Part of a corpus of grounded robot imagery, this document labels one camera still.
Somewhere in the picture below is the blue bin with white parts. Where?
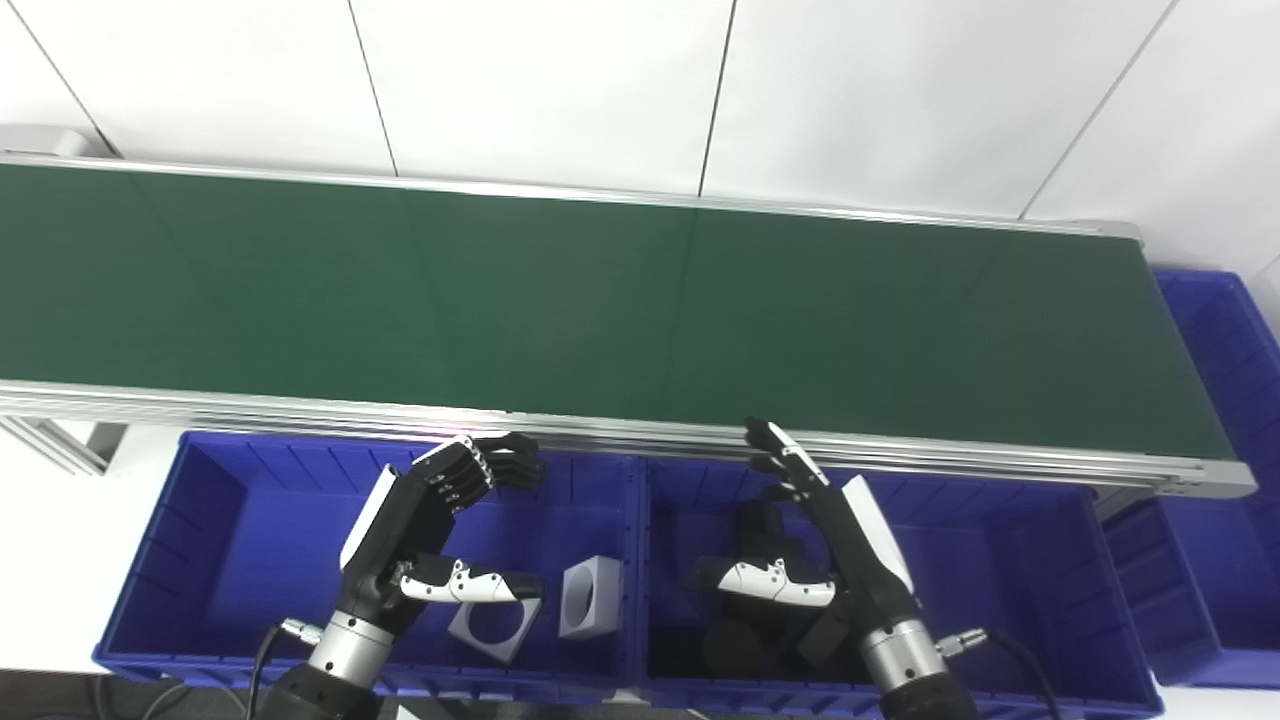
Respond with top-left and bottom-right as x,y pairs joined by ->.
93,430 -> 647,703

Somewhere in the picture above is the black part with cylinder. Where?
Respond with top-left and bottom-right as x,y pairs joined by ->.
695,498 -> 839,606

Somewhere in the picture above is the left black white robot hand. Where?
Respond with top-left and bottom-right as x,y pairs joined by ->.
335,432 -> 547,634

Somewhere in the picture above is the green conveyor belt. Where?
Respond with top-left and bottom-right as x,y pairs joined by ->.
0,150 -> 1259,501

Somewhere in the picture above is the black block part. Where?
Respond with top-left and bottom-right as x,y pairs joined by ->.
797,606 -> 853,671

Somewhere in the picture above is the blue bin at conveyor end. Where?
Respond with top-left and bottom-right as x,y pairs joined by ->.
1100,265 -> 1280,691

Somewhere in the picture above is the dark grey robot torso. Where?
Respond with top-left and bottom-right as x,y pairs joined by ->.
0,670 -> 273,720

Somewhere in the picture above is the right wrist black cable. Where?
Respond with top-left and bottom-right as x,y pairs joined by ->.
935,627 -> 1063,720

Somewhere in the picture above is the aluminium conveyor leg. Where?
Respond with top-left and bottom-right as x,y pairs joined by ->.
0,415 -> 128,477

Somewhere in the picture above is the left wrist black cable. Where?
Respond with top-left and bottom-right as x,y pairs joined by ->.
245,618 -> 327,720

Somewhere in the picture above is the grey conveyor end housing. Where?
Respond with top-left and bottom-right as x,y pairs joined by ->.
0,125 -> 113,160

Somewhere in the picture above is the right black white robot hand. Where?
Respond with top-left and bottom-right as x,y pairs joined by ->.
718,417 -> 921,637

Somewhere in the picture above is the upright white holed part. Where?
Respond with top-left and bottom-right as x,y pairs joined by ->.
558,555 -> 624,640

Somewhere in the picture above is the flat white square holed part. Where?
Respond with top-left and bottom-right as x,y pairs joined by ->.
447,595 -> 544,665

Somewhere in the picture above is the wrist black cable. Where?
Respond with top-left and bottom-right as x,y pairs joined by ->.
935,627 -> 1063,720
245,618 -> 327,720

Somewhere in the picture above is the blue bin with black parts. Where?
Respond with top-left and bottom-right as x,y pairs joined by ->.
630,455 -> 1167,720

